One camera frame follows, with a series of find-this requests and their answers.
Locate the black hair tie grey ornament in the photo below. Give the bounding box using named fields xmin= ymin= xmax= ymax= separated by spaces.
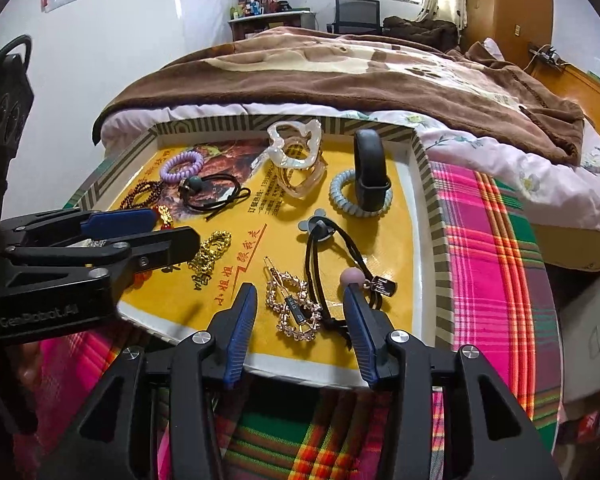
xmin=296 ymin=207 xmax=381 ymax=321

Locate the black office chair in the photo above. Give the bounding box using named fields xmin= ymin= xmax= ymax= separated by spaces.
xmin=327 ymin=0 xmax=383 ymax=36

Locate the red plastic bag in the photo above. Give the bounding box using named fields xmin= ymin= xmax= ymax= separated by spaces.
xmin=572 ymin=410 xmax=600 ymax=443

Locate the black hair tie green bead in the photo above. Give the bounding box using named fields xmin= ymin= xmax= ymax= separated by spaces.
xmin=179 ymin=172 xmax=253 ymax=221

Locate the gold chain bracelet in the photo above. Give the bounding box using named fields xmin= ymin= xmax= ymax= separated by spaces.
xmin=187 ymin=230 xmax=233 ymax=281

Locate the cluttered desk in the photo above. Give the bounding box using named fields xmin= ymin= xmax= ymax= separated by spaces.
xmin=228 ymin=10 xmax=318 ymax=41

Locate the translucent hair claw clip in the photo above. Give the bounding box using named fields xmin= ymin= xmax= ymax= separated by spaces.
xmin=266 ymin=118 xmax=328 ymax=200

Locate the group of bottles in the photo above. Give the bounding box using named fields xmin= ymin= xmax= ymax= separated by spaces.
xmin=230 ymin=0 xmax=296 ymax=18

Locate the black wristband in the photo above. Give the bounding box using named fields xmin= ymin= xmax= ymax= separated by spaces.
xmin=354 ymin=129 xmax=392 ymax=213

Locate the power strip with cables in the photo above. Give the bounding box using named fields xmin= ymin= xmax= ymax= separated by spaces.
xmin=527 ymin=45 xmax=563 ymax=68

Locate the rhinestone hair clip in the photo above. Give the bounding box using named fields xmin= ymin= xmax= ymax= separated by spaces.
xmin=264 ymin=256 xmax=323 ymax=343

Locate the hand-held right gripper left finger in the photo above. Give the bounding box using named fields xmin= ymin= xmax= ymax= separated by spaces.
xmin=37 ymin=282 xmax=258 ymax=480

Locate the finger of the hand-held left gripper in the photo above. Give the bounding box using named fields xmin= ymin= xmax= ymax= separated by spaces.
xmin=2 ymin=226 xmax=201 ymax=293
xmin=0 ymin=207 xmax=159 ymax=247

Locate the wooden bed frame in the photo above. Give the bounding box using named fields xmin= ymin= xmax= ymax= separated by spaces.
xmin=532 ymin=62 xmax=600 ymax=273

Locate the purple spiral hair tie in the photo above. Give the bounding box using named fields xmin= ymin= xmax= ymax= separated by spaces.
xmin=160 ymin=149 xmax=205 ymax=183

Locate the light blue spiral hair tie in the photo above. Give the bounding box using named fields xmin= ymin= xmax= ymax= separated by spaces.
xmin=328 ymin=170 xmax=393 ymax=218

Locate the yellow printed shallow box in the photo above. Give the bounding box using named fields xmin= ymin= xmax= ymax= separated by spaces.
xmin=62 ymin=112 xmax=453 ymax=391

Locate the dark bead bracelet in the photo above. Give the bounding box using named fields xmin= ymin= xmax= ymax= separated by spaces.
xmin=117 ymin=177 xmax=181 ymax=211

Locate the dark brown cloth pile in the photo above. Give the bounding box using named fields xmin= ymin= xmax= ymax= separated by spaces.
xmin=382 ymin=15 xmax=461 ymax=51

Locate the wooden wardrobe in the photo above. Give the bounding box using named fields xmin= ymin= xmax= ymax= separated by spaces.
xmin=462 ymin=0 xmax=553 ymax=68

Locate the white pillow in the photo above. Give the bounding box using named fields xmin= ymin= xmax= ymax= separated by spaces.
xmin=482 ymin=37 xmax=506 ymax=61

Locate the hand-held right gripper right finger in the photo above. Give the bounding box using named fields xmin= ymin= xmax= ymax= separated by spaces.
xmin=342 ymin=287 xmax=563 ymax=480

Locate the pink plaid tablecloth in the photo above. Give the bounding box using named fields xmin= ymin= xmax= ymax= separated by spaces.
xmin=30 ymin=160 xmax=563 ymax=480

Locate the grey cabinet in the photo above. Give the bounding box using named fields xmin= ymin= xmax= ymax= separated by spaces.
xmin=560 ymin=270 xmax=600 ymax=403

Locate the person's left hand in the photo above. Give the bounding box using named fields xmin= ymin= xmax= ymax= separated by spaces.
xmin=15 ymin=342 xmax=46 ymax=386

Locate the brown blanket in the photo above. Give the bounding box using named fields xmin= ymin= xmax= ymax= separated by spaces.
xmin=92 ymin=27 xmax=588 ymax=166

